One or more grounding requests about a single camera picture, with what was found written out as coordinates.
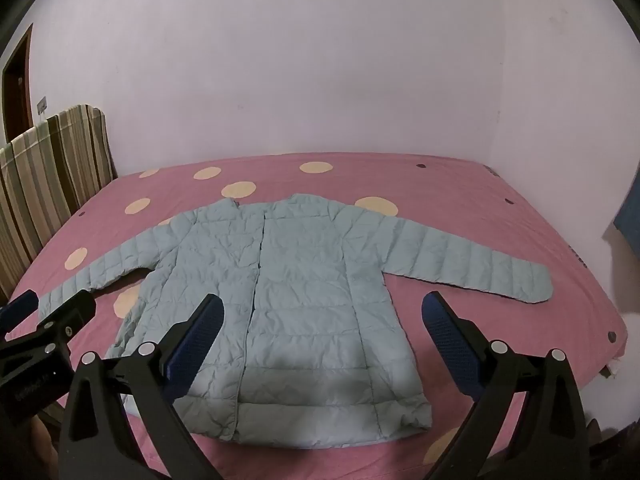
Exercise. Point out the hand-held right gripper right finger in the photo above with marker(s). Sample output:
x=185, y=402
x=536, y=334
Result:
x=450, y=345

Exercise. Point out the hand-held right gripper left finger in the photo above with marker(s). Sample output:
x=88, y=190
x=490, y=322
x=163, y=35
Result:
x=196, y=342

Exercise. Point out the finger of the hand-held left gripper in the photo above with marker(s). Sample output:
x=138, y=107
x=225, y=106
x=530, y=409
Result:
x=70, y=312
x=21, y=306

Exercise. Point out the light blue puffer jacket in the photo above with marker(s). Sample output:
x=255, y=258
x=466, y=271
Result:
x=300, y=305

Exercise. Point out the striped headboard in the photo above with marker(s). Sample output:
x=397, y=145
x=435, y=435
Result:
x=45, y=175

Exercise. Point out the pink dotted bed sheet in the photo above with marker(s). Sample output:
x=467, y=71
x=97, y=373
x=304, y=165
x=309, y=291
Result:
x=450, y=200

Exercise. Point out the brown wooden door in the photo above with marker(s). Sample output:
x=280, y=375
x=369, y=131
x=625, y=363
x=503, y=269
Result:
x=15, y=90

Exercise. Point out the dark blue object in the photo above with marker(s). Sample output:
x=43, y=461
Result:
x=628, y=220

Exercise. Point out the wall switch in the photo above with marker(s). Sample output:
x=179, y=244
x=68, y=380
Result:
x=41, y=105

